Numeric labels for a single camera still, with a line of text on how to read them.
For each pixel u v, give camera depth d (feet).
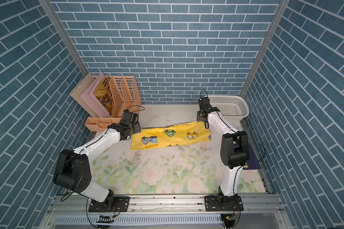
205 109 2.25
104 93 3.23
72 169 1.48
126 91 3.65
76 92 2.86
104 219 2.37
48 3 2.28
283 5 2.31
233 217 2.31
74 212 2.41
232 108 3.92
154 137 3.19
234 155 1.70
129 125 2.30
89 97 2.86
